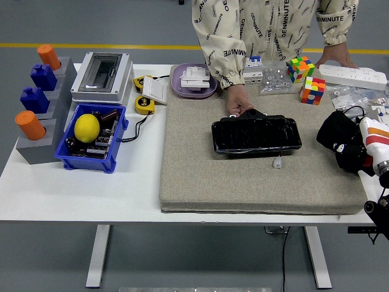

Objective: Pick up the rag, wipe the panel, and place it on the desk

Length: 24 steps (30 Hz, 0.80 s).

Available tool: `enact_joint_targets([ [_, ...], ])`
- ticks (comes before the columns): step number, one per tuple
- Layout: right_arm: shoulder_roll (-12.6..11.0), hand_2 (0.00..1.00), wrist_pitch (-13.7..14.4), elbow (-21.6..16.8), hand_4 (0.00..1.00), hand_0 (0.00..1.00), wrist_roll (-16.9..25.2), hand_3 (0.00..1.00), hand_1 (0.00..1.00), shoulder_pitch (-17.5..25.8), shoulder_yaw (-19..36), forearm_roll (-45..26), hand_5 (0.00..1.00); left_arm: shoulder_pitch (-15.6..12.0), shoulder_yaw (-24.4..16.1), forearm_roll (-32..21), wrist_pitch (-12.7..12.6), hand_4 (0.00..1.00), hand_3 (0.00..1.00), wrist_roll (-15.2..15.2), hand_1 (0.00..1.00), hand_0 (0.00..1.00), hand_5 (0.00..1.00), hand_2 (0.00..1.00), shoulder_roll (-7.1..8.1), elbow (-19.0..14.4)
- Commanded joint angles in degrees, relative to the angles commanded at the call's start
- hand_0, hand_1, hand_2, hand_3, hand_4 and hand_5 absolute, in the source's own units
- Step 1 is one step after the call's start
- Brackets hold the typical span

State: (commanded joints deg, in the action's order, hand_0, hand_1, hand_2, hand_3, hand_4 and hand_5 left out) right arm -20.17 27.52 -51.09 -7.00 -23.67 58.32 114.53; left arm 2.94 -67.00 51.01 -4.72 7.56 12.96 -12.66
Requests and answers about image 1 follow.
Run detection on person's left hand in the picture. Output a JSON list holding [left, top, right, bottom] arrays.
[[314, 41, 359, 69]]

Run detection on person's right hand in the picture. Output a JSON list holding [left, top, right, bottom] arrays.
[[225, 84, 255, 116]]

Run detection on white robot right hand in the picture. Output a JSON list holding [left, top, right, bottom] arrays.
[[333, 116, 389, 171]]

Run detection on black glossy panel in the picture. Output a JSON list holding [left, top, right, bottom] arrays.
[[211, 109, 303, 159]]

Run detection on black rag with red patch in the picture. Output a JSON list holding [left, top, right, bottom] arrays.
[[315, 109, 376, 178]]

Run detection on white power strip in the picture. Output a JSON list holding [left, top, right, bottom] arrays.
[[318, 64, 388, 91]]

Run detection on white and blue circuit breaker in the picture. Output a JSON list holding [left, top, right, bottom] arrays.
[[243, 55, 264, 87]]

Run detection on multicolour puzzle cube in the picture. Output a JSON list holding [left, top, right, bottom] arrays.
[[287, 55, 315, 84], [300, 76, 326, 106]]

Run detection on clear bag of metal nuts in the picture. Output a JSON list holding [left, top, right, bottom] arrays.
[[258, 62, 297, 97]]

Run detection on clear bags of small parts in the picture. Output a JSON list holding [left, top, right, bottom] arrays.
[[329, 85, 389, 118]]

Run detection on stack of white plastic parts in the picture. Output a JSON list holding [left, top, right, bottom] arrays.
[[180, 65, 212, 92]]

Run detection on purple oval dish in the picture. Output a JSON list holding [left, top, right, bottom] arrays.
[[170, 63, 218, 99]]

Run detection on person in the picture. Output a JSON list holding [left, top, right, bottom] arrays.
[[191, 0, 359, 91]]

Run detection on grey-brown mat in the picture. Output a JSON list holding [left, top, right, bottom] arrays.
[[159, 64, 368, 215]]

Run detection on black table control box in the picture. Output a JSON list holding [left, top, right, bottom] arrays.
[[347, 226, 379, 234]]

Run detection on yellow tape measure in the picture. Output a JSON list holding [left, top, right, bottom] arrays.
[[133, 75, 153, 94], [134, 95, 156, 116]]

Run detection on white table leg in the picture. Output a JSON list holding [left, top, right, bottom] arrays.
[[85, 224, 111, 289], [303, 226, 332, 290]]

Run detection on yellow lemon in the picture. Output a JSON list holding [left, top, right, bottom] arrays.
[[74, 113, 101, 144]]

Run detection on blue plastic bin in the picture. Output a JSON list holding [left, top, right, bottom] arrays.
[[53, 103, 129, 174]]

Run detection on orange cylinder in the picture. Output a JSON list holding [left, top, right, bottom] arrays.
[[15, 110, 47, 141], [36, 44, 61, 71]]

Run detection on blue plastic block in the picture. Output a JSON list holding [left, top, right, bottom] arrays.
[[19, 86, 50, 114], [30, 63, 58, 91]]

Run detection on grey stepped block holder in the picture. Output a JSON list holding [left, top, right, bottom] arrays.
[[15, 56, 77, 165]]

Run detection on thin black cable loop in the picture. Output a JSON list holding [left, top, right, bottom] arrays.
[[342, 105, 368, 123]]

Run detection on white wall switch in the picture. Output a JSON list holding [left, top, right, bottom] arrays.
[[142, 75, 169, 106]]

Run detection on black tape measure strap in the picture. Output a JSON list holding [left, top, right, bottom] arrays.
[[121, 113, 150, 142]]

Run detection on grey electrical enclosure box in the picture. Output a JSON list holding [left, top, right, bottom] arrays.
[[70, 51, 134, 104]]

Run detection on black cable under table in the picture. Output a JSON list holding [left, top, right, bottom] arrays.
[[281, 226, 291, 292]]

